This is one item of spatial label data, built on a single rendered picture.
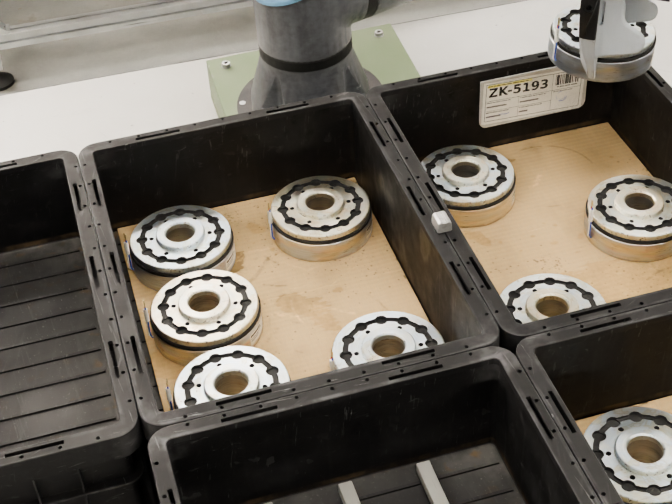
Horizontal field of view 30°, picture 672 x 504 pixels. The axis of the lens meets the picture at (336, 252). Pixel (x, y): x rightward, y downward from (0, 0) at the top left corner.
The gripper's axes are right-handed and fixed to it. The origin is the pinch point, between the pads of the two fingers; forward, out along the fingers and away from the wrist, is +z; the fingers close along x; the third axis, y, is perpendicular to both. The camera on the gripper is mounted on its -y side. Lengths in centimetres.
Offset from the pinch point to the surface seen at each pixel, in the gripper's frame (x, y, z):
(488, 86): 3.3, -11.1, 8.3
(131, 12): 123, -136, 87
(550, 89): 7.8, -5.4, 10.3
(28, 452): -59, -28, 6
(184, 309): -34.8, -28.5, 12.7
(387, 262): -18.5, -14.6, 16.4
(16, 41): 106, -158, 89
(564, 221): -6.5, 0.3, 16.3
